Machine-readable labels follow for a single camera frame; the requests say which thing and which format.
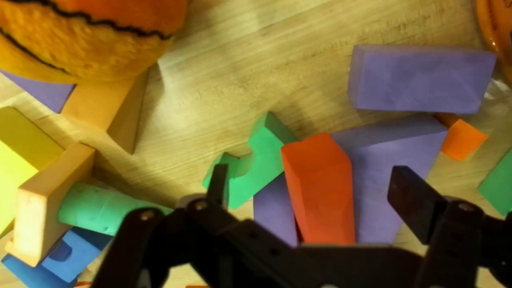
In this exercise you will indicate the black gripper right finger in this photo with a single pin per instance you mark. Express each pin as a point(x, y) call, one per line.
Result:
point(464, 245)

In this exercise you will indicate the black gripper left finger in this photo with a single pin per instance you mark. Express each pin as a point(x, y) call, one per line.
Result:
point(176, 245)

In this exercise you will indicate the red rectangular foam block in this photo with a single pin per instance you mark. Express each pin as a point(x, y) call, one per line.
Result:
point(320, 186)

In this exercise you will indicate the small orange foam block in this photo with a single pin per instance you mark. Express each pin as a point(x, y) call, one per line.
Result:
point(460, 138)

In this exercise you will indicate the green foam arch block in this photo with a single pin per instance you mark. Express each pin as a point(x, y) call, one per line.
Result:
point(256, 160)

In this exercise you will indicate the large purple foam block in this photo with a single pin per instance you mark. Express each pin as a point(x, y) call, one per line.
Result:
point(388, 144)

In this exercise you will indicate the wooden block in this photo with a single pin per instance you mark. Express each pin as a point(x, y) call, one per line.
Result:
point(48, 208)

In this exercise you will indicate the tan foam block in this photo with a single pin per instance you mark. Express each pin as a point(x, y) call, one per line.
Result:
point(105, 106)

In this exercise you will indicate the flat purple foam block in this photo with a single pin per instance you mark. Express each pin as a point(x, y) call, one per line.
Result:
point(420, 80)

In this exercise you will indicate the yellow foam block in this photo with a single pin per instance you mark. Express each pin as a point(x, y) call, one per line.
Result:
point(17, 154)

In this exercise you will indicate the small purple foam block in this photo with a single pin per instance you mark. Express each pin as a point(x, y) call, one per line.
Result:
point(41, 93)

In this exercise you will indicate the orange plush basketball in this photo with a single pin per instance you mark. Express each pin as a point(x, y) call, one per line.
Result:
point(80, 37)

